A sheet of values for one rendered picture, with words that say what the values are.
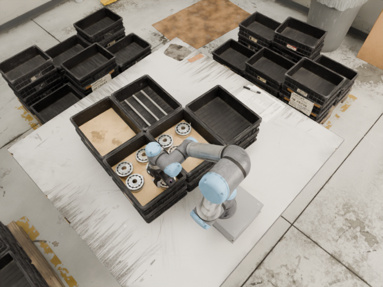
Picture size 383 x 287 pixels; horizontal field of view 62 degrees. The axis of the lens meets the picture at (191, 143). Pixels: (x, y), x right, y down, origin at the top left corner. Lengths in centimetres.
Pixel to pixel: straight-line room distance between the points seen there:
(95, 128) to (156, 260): 91
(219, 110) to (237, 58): 131
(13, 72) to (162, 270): 230
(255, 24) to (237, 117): 171
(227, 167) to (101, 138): 111
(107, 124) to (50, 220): 109
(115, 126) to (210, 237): 92
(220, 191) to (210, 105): 110
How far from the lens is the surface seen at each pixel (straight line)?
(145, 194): 181
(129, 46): 340
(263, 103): 237
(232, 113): 211
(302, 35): 337
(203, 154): 138
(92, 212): 199
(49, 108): 319
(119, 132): 207
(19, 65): 339
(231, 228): 174
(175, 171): 147
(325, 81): 297
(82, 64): 315
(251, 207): 180
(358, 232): 285
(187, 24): 427
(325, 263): 267
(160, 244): 183
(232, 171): 116
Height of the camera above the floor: 244
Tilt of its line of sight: 55 degrees down
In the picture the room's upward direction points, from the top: 3 degrees counter-clockwise
